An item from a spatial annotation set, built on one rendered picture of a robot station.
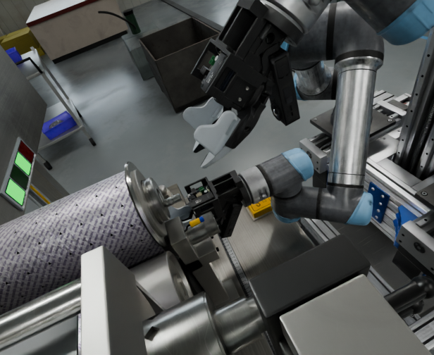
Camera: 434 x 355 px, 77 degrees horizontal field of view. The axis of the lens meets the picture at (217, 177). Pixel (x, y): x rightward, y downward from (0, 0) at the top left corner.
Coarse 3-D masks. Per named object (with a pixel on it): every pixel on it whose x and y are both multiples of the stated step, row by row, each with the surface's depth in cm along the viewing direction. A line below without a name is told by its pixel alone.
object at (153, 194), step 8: (144, 184) 42; (152, 184) 42; (144, 192) 41; (152, 192) 40; (160, 192) 46; (152, 200) 40; (160, 200) 42; (152, 208) 40; (160, 208) 41; (160, 216) 41; (168, 216) 43
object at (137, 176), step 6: (132, 174) 41; (138, 174) 43; (138, 180) 41; (138, 186) 39; (138, 192) 38; (132, 198) 38; (144, 198) 39; (144, 204) 38; (150, 210) 39; (150, 216) 38; (156, 222) 40; (156, 228) 40; (162, 228) 42; (162, 234) 41
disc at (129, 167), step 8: (128, 168) 40; (136, 168) 46; (128, 176) 38; (128, 184) 37; (136, 192) 38; (136, 200) 37; (144, 216) 37; (152, 224) 39; (152, 232) 38; (160, 240) 39; (168, 240) 46
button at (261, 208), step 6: (270, 198) 80; (252, 204) 80; (258, 204) 79; (264, 204) 79; (270, 204) 78; (252, 210) 78; (258, 210) 78; (264, 210) 78; (270, 210) 79; (258, 216) 79
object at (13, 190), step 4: (8, 184) 66; (12, 184) 67; (8, 188) 65; (12, 188) 66; (16, 188) 68; (20, 188) 69; (8, 192) 64; (12, 192) 65; (16, 192) 67; (20, 192) 69; (24, 192) 70; (12, 196) 65; (16, 196) 66; (20, 196) 68; (16, 200) 66; (20, 200) 67
